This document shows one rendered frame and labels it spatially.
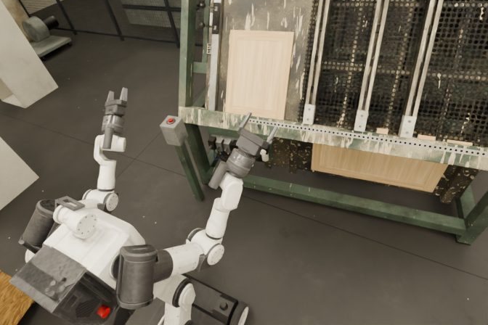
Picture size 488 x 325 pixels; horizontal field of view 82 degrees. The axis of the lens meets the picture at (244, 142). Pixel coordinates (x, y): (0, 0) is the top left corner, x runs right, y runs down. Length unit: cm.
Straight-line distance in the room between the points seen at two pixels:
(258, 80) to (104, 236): 138
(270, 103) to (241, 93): 22
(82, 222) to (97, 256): 12
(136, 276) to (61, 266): 24
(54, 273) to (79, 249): 8
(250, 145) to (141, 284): 53
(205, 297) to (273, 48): 168
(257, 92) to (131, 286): 144
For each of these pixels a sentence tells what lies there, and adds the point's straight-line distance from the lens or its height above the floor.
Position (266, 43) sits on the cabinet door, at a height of 131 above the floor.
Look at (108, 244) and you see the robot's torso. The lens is 100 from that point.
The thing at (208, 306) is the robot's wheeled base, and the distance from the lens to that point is 208.
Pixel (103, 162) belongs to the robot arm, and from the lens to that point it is 141.
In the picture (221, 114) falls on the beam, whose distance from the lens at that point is 206.
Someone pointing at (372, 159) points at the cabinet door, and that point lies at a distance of 231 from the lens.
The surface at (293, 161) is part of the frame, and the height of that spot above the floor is 36.
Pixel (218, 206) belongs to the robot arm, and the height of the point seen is 130.
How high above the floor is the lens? 214
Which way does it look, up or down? 43 degrees down
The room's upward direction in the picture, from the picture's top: 9 degrees counter-clockwise
